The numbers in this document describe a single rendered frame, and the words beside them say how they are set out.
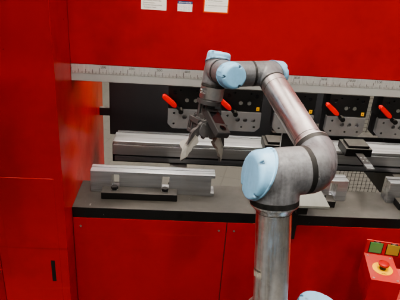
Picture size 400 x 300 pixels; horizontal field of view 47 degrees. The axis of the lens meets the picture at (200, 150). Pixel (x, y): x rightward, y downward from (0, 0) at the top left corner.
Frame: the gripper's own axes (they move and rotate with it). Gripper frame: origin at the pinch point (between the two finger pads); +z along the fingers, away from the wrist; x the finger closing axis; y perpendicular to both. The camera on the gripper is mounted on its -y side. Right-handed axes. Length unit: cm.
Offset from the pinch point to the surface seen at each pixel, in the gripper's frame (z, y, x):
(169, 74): -23.5, 28.7, 1.6
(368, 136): -7, 25, -111
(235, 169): 68, 186, -161
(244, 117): -12.5, 16.5, -26.0
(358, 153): -2, 11, -90
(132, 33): -35, 34, 16
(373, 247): 26, -22, -70
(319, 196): 9.5, -9.1, -47.8
